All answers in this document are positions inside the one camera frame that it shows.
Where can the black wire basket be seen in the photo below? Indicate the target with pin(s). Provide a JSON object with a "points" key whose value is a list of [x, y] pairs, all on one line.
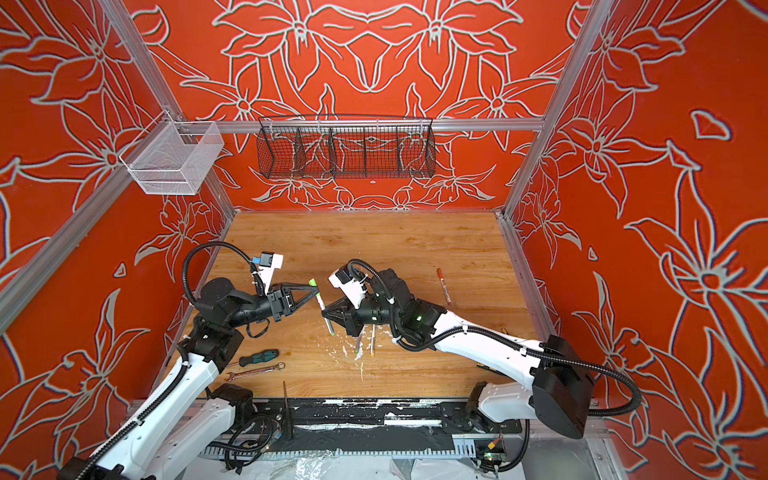
{"points": [[346, 147]]}

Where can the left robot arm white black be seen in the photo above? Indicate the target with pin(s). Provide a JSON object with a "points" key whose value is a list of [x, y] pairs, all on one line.
{"points": [[156, 443]]}

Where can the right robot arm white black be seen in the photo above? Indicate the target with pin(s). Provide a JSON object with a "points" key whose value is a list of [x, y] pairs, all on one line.
{"points": [[548, 380]]}

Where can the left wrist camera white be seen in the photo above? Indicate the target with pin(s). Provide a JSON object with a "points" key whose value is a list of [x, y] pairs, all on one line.
{"points": [[262, 269]]}

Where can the metal wrench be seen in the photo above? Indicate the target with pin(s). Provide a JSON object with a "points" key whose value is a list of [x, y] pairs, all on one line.
{"points": [[256, 371]]}

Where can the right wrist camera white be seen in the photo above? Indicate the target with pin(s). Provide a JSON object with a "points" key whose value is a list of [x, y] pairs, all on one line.
{"points": [[351, 284]]}

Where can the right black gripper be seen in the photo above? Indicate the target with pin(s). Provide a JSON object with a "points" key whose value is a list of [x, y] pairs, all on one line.
{"points": [[351, 323]]}

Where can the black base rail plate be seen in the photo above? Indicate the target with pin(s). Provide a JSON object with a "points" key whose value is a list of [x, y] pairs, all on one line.
{"points": [[449, 415]]}

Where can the white pen purple end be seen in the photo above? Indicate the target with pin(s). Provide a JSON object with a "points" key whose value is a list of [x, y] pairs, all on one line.
{"points": [[445, 291]]}

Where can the white mesh basket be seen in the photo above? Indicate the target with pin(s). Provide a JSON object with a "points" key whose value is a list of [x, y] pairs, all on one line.
{"points": [[168, 162]]}

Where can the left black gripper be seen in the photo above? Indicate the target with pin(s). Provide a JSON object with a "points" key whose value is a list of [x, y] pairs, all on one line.
{"points": [[281, 302]]}

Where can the green handle screwdriver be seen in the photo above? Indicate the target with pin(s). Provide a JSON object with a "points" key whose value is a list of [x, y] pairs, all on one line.
{"points": [[261, 357]]}

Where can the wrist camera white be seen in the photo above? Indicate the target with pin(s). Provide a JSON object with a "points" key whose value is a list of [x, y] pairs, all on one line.
{"points": [[262, 269], [351, 284]]}

